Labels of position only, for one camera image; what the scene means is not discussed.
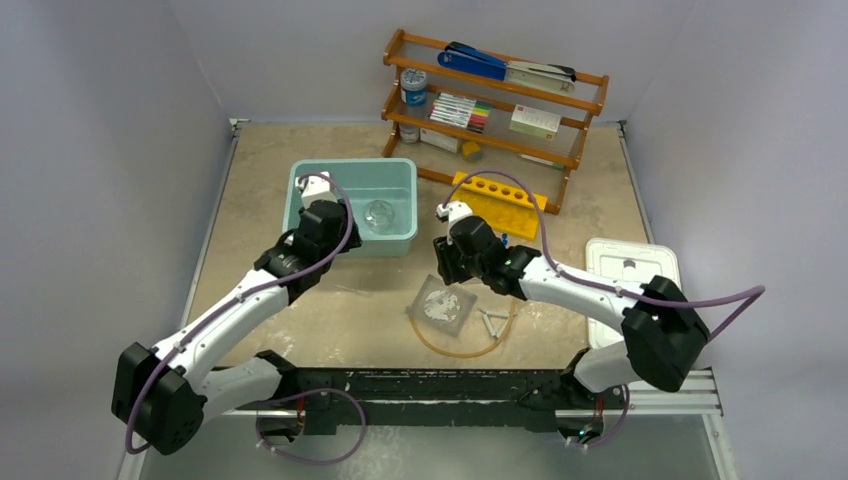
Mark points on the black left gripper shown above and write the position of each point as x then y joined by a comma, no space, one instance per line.
345,225

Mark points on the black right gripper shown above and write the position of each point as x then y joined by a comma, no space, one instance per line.
448,263

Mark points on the glass beaker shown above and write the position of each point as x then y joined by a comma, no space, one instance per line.
379,216

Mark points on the clay pipe triangle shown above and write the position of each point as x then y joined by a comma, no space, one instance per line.
495,322

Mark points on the amber rubber tubing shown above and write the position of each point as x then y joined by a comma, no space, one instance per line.
473,342

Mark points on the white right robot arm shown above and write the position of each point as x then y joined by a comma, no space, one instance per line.
661,339

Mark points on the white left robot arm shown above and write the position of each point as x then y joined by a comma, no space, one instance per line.
164,393

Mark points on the yellow test tube rack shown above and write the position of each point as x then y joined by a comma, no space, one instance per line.
507,209

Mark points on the teal plastic tub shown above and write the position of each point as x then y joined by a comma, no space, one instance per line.
365,180

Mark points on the yellow green sponge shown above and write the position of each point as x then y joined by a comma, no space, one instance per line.
471,151

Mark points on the white box lower shelf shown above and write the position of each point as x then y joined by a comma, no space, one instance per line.
440,140

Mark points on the pack of coloured markers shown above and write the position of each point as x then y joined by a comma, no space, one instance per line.
460,112

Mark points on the green white box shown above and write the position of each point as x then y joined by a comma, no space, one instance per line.
534,122

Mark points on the white plastic tray lid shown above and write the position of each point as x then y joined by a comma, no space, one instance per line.
631,261

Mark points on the blue-lidded jar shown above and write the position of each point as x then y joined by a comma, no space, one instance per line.
413,83

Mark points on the blue long stapler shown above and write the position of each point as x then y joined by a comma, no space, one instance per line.
464,58

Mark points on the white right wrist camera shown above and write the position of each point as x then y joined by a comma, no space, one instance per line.
452,212

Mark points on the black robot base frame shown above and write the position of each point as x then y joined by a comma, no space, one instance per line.
537,400

